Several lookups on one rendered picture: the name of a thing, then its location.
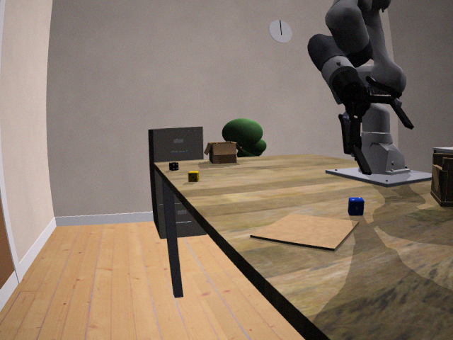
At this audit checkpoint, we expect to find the brown wooden open-top crate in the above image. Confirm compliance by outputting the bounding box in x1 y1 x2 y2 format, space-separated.
430 153 453 207

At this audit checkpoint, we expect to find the tan flat mat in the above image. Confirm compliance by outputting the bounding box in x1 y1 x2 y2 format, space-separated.
250 214 359 251

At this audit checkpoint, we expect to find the open brown cardboard box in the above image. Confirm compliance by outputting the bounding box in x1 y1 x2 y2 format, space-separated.
204 142 244 164

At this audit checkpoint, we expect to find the yellow die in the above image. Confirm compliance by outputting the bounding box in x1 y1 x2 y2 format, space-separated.
188 171 199 182

